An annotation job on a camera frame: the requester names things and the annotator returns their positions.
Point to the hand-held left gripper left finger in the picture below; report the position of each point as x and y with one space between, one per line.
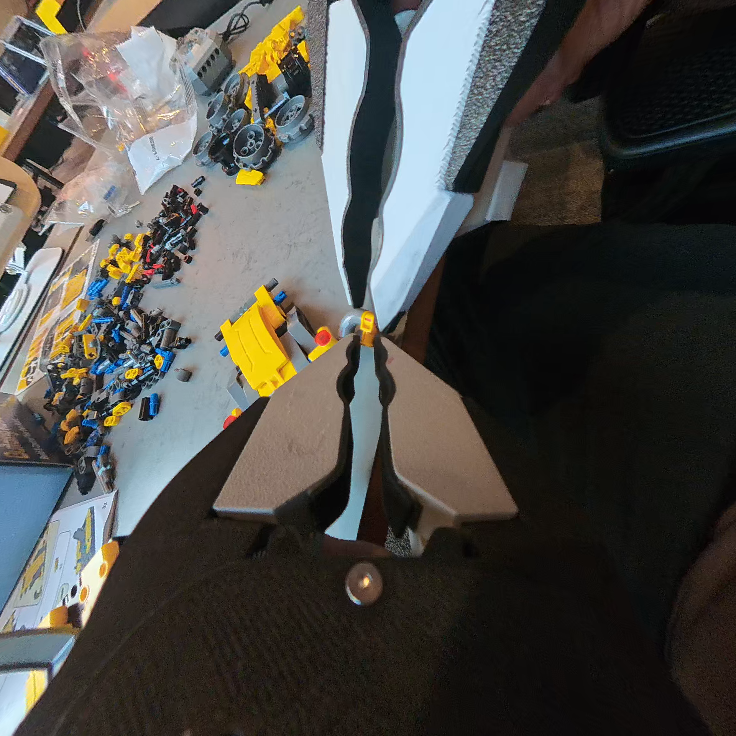
287 448

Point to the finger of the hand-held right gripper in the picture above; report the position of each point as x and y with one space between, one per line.
342 86
437 86

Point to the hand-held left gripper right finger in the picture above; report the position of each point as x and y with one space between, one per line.
448 454

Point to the yellow panel vehicle assembly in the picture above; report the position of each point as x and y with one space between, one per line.
253 345

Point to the grey elbow with yellow connector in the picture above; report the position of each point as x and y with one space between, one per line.
365 325

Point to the person's right hand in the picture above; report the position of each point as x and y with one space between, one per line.
575 46

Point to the wheeled yellow black chassis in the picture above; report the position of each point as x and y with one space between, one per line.
259 98

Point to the small grey pin piece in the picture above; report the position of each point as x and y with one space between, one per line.
183 375

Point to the yellow wedge panel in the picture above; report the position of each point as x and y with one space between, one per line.
251 177

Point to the grey motor block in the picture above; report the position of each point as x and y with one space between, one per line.
207 60

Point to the black and blue connector piece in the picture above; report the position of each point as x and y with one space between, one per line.
150 408

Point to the white paper slip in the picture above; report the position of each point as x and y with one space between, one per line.
161 155

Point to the pile of small building pieces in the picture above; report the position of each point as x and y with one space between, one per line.
115 345

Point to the grey axle beam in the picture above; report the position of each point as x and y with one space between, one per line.
167 282

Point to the open instruction booklet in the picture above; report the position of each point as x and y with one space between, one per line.
63 529

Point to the yellow black sticker sheet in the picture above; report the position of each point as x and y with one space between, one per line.
63 299

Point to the cardboard kit box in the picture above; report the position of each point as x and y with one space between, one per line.
23 506

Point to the small clear plastic bag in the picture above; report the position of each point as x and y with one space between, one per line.
92 190

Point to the white flat device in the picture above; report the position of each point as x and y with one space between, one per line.
29 287

